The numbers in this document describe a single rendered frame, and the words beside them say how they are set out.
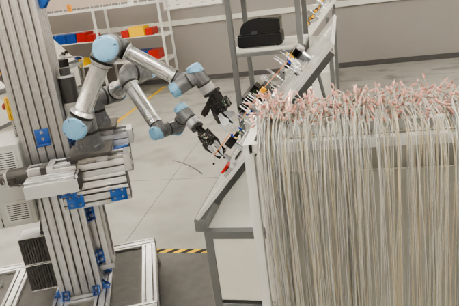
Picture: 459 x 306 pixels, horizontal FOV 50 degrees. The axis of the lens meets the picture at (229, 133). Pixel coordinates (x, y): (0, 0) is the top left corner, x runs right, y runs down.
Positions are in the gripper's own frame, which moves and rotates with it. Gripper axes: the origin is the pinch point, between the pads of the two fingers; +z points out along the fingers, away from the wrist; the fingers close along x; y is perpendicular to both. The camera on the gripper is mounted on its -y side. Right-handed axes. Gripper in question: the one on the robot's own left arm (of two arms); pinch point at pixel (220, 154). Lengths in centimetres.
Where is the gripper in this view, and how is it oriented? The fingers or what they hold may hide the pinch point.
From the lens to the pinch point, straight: 257.3
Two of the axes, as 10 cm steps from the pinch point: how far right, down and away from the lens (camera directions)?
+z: 6.5, 7.2, -2.6
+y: -0.8, -2.7, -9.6
